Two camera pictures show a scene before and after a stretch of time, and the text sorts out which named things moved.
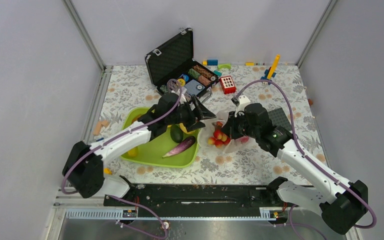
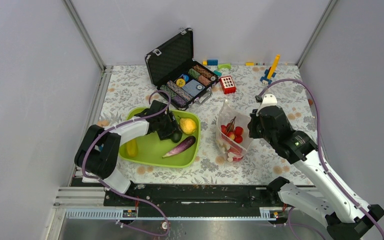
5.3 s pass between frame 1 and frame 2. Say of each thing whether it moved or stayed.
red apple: moved
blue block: stayed
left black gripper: moved
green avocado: stayed
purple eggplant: stayed
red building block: stayed
